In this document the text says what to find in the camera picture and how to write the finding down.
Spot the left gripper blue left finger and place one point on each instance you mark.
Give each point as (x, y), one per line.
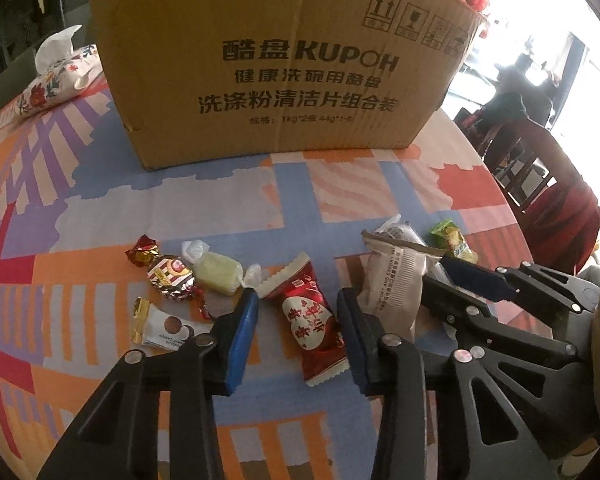
(212, 364)

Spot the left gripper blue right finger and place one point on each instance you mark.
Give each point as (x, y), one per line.
(387, 365)

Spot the green yellow candy packet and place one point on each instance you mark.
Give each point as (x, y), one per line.
(449, 237)

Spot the colourful patterned tablecloth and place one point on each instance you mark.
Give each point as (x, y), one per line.
(99, 255)

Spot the floral tissue pack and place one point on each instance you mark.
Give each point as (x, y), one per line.
(63, 71)

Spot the dark grey dining chair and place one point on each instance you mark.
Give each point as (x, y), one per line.
(17, 76)

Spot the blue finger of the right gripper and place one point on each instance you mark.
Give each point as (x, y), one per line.
(460, 309)
(475, 274)

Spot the beige silver snack pouch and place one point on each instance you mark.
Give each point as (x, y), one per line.
(392, 287)

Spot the brown cardboard box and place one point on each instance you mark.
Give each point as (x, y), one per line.
(195, 80)

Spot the long grey white snack bar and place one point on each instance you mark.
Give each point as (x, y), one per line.
(396, 229)

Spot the white chocolate candy wrapper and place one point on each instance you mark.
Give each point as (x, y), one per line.
(154, 327)

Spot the red wooden chair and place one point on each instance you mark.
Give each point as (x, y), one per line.
(557, 211)

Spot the red gold wrapped candy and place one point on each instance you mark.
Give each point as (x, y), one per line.
(169, 275)

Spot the red white snack packet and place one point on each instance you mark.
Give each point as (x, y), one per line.
(312, 322)

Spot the pale green wrapped candy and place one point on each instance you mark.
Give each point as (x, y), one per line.
(217, 272)

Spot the red balloon decoration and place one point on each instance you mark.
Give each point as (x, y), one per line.
(483, 8)

